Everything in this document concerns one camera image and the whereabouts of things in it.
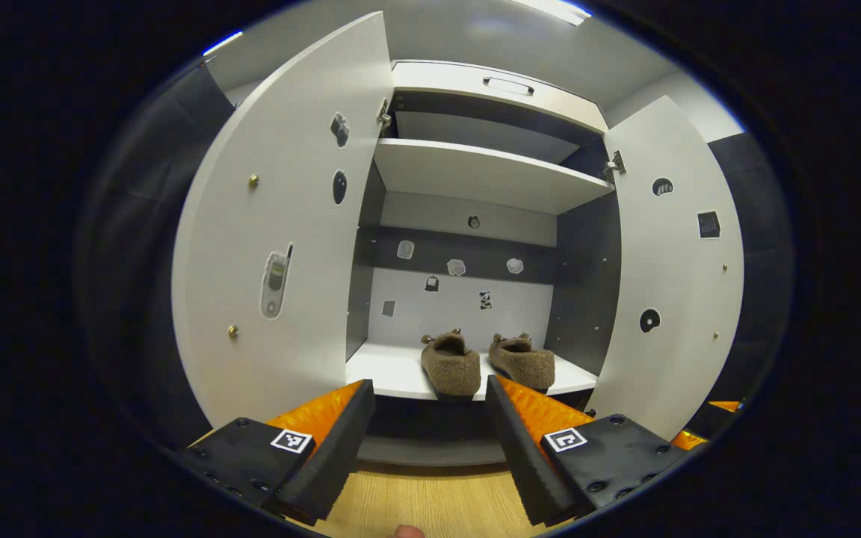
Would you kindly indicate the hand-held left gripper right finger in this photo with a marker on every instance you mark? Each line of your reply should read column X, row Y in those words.
column 520, row 456

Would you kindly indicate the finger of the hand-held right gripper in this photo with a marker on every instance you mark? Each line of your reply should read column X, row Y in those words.
column 723, row 409
column 696, row 439

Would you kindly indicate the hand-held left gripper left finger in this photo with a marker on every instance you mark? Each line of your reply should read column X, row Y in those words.
column 337, row 456

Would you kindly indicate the brown fuzzy shoe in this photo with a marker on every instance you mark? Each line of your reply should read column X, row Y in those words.
column 451, row 366
column 524, row 362

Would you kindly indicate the white cabinet door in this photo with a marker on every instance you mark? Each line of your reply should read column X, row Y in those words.
column 296, row 209
column 670, row 276

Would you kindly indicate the grey cabinet shelf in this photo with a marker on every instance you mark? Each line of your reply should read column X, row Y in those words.
column 430, row 452

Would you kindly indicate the white cabinet shelf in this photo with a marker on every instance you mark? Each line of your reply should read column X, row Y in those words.
column 483, row 175
column 386, row 370

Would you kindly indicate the black backdrop cloth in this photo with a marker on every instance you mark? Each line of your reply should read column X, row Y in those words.
column 759, row 261

